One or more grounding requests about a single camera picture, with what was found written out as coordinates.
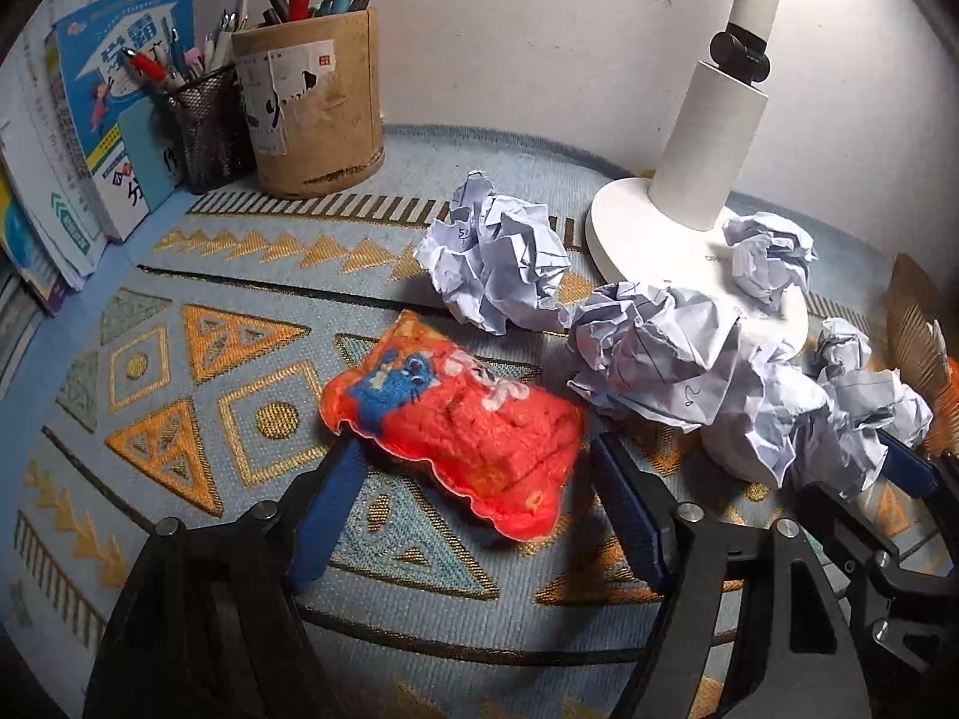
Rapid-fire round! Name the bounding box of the red snack packet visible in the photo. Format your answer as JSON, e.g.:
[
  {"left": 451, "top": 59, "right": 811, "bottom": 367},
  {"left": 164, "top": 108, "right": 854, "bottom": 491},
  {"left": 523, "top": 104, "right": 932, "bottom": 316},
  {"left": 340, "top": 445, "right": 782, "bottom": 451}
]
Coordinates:
[{"left": 319, "top": 309, "right": 587, "bottom": 540}]

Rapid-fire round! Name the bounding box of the row of books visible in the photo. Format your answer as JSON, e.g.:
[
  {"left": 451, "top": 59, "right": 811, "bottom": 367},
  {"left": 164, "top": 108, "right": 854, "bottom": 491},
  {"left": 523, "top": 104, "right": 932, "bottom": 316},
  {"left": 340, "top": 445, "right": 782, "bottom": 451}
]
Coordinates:
[{"left": 0, "top": 0, "right": 125, "bottom": 293}]

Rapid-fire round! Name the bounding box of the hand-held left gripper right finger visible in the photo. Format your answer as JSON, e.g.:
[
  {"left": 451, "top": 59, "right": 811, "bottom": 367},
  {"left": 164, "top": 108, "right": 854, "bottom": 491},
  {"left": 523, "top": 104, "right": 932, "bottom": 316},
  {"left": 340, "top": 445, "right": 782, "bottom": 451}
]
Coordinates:
[{"left": 592, "top": 433, "right": 876, "bottom": 719}]

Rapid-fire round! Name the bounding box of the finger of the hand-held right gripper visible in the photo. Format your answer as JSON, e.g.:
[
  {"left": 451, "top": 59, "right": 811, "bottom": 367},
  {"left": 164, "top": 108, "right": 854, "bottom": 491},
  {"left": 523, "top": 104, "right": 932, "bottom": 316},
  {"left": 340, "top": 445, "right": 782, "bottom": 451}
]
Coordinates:
[
  {"left": 795, "top": 485, "right": 959, "bottom": 602},
  {"left": 875, "top": 428, "right": 959, "bottom": 533}
]

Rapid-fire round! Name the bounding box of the large lined paper wad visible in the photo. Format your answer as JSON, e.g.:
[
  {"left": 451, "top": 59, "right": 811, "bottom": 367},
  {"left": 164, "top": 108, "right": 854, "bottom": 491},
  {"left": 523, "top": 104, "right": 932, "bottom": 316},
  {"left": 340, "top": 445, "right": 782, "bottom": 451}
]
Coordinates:
[{"left": 702, "top": 363, "right": 935, "bottom": 499}]

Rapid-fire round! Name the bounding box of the pile of crumpled paper balls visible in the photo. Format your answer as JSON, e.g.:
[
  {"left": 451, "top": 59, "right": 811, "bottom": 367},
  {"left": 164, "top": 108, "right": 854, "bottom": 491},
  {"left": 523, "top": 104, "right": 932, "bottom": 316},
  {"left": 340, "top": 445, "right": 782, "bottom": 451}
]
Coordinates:
[{"left": 414, "top": 171, "right": 877, "bottom": 439}]

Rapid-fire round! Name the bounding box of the blue patterned table mat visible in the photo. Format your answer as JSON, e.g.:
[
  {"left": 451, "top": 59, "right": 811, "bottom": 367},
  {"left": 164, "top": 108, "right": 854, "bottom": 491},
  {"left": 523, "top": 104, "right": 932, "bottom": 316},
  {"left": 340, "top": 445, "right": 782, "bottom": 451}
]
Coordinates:
[{"left": 0, "top": 123, "right": 959, "bottom": 719}]

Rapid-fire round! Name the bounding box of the white desk lamp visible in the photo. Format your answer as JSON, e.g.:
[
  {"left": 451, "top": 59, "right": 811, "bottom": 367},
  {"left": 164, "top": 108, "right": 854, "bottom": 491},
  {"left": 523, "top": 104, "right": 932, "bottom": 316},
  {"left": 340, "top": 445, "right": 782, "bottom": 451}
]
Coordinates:
[{"left": 586, "top": 0, "right": 812, "bottom": 349}]

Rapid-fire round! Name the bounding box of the round wooden pen holder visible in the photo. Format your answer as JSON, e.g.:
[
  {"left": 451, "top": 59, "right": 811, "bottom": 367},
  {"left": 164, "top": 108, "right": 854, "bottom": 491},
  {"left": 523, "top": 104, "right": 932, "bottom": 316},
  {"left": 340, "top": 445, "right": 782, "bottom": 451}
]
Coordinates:
[{"left": 231, "top": 7, "right": 387, "bottom": 202}]

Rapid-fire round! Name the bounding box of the yellow purple book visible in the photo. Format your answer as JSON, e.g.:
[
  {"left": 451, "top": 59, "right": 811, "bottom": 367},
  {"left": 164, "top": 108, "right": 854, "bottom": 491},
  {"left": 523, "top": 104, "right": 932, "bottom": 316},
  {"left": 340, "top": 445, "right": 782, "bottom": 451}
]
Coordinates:
[{"left": 0, "top": 172, "right": 72, "bottom": 318}]

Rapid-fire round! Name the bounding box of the brown round hand fan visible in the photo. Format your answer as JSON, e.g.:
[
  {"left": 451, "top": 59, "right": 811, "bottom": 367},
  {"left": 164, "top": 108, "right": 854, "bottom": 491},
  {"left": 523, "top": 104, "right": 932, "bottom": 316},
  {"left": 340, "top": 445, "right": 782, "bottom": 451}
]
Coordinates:
[{"left": 884, "top": 253, "right": 959, "bottom": 458}]

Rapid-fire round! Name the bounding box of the blue cover workbook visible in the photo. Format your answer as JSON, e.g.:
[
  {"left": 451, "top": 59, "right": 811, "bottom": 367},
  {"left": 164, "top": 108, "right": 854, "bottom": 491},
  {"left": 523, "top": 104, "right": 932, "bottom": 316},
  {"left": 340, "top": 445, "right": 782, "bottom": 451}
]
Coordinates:
[{"left": 56, "top": 0, "right": 197, "bottom": 241}]

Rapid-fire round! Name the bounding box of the black mesh pen holder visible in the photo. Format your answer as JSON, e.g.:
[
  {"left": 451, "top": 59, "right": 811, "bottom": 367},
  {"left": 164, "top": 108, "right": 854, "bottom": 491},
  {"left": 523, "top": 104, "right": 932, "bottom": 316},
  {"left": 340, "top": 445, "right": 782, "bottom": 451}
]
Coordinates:
[{"left": 161, "top": 64, "right": 260, "bottom": 196}]

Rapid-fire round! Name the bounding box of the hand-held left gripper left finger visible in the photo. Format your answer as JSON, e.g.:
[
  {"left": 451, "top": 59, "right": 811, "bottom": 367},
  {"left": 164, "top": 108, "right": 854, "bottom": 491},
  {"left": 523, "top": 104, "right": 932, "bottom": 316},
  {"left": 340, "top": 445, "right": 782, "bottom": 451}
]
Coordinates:
[{"left": 82, "top": 438, "right": 370, "bottom": 719}]

